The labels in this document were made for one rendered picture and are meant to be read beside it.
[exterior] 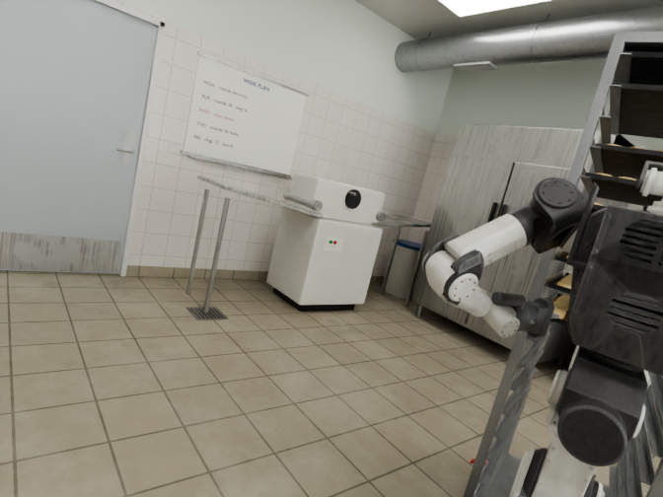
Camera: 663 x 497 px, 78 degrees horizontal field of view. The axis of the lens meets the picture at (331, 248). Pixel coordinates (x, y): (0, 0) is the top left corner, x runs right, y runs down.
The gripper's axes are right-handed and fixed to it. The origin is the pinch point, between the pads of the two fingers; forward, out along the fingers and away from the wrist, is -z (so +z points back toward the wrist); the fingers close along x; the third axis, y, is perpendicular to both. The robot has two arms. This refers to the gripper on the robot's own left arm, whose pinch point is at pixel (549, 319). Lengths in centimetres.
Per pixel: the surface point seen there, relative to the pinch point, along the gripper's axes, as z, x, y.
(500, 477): -39, -81, 24
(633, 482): -38, -46, -19
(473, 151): -172, 83, 243
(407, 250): -185, -37, 320
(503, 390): -2.4, -29.3, 8.7
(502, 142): -178, 94, 216
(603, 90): -3, 69, 9
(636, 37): -5, 84, 5
